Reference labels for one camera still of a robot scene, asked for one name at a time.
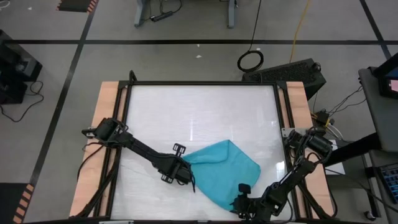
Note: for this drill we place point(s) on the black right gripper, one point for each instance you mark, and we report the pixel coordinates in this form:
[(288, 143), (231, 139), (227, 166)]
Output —
[(252, 208)]

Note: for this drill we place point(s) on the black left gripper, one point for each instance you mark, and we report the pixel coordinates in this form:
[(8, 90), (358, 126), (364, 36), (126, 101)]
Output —
[(174, 169)]

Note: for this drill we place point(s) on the blue terry towel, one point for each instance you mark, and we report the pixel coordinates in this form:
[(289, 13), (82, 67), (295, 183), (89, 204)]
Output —
[(224, 174)]

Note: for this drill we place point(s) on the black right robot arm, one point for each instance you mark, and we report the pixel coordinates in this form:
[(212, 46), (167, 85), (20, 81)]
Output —
[(295, 174)]

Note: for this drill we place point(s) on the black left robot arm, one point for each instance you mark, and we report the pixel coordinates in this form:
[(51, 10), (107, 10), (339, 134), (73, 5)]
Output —
[(140, 147)]

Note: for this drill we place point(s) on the wooden table board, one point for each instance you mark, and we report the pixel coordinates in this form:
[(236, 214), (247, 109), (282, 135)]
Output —
[(105, 102)]

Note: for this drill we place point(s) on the white paper label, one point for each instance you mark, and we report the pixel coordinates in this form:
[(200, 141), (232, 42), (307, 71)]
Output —
[(339, 165)]

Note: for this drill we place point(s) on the black power adapter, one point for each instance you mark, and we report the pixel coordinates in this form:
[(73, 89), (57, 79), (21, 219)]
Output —
[(322, 118)]

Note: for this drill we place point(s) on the black stand beam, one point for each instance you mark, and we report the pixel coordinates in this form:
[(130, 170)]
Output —
[(351, 149)]

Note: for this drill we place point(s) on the black perforated computer case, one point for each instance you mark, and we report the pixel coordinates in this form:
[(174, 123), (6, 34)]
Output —
[(283, 74)]

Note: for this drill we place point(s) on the blue backlit keyboard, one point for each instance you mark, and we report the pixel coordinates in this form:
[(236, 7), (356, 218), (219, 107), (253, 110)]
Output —
[(390, 183)]

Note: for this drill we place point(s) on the black power strip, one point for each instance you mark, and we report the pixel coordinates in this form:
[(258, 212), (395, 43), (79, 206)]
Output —
[(161, 16)]

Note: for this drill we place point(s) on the wooden desk grey legs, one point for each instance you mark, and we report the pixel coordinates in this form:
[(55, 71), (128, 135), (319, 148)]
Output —
[(140, 12)]

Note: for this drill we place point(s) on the grey cart top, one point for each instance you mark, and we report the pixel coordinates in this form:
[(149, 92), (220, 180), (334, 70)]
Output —
[(382, 118)]

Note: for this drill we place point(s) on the black striped-edge floor mat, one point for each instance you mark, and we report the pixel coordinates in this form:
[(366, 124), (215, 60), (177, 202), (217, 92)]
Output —
[(9, 202), (74, 4)]

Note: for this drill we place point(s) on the black monitor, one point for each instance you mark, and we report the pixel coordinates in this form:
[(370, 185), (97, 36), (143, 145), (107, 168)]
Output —
[(388, 81)]

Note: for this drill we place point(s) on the black equipment stack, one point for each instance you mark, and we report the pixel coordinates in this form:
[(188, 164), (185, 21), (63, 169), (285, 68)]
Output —
[(15, 68)]

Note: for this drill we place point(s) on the black metal table frame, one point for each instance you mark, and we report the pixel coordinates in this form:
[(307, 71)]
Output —
[(202, 83)]

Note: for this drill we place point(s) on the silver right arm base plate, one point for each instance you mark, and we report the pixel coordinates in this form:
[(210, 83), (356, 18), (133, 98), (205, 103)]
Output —
[(285, 132)]

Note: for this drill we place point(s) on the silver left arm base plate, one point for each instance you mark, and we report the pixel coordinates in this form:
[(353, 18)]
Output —
[(89, 133)]

